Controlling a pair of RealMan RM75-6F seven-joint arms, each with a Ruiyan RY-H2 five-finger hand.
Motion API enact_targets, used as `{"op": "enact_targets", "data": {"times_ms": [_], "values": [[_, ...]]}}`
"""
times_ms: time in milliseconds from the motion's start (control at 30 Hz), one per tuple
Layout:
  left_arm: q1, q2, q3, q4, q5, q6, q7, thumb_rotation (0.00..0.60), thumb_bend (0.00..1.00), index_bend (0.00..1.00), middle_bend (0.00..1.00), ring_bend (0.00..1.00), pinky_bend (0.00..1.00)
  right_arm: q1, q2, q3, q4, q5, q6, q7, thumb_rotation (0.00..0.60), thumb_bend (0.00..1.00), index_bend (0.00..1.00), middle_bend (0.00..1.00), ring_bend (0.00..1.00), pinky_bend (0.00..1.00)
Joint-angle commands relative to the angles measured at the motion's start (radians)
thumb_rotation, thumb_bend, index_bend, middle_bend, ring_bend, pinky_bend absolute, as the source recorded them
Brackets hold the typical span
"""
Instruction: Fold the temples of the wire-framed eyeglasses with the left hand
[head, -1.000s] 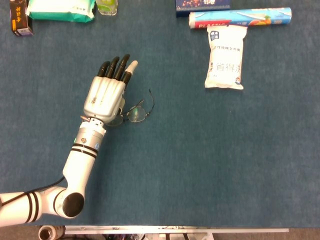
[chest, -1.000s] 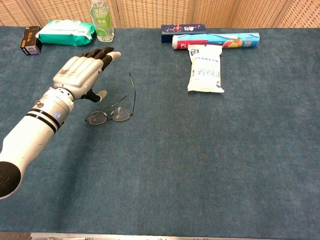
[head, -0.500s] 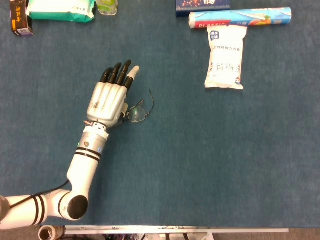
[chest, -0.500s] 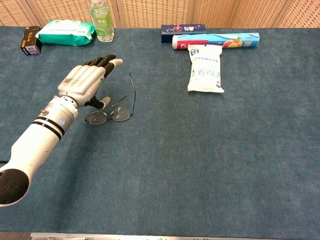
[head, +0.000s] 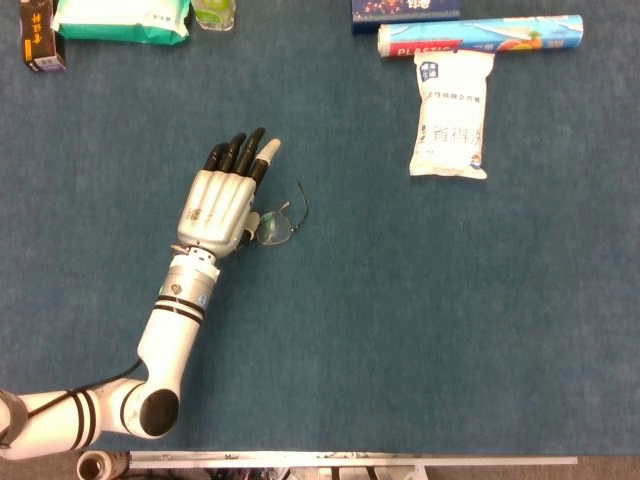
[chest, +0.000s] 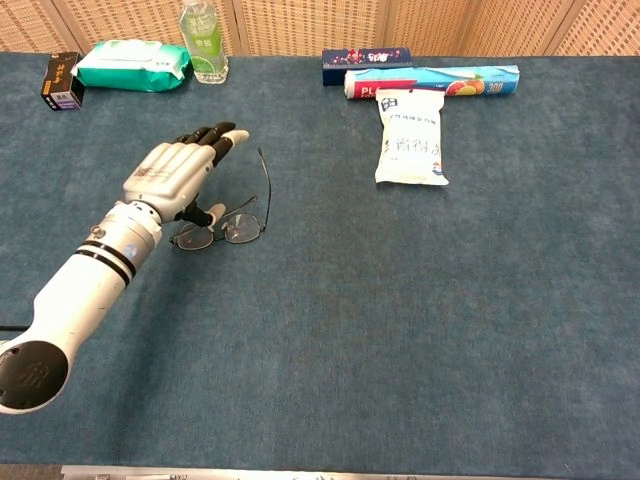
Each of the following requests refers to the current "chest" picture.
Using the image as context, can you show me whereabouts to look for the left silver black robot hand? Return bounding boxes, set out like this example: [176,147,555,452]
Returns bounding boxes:
[122,121,250,229]

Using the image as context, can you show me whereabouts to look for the black wire-frame eyeglasses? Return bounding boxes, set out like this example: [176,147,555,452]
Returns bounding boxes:
[168,146,274,251]

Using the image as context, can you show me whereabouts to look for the green wet wipes pack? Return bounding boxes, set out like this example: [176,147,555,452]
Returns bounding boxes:
[71,39,192,94]

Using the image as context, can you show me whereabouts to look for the clear bottle green label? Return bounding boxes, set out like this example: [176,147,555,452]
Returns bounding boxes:
[179,0,230,85]

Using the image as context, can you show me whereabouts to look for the small black carton box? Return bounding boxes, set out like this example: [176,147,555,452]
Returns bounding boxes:
[40,51,86,113]

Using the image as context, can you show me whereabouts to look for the woven wicker folding screen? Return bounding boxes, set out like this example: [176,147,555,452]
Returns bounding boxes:
[0,0,640,57]

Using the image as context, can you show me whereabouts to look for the long dark blue box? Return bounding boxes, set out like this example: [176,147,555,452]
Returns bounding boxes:
[321,48,414,88]

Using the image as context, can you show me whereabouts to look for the white plastic bag pack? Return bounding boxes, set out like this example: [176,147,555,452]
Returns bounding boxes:
[374,88,450,187]

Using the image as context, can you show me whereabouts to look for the blue plastic wrap box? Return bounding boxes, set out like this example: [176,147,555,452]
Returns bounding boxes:
[343,64,521,101]

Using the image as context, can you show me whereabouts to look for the silver aluminium table rail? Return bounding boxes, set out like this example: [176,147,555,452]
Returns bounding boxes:
[60,464,640,480]

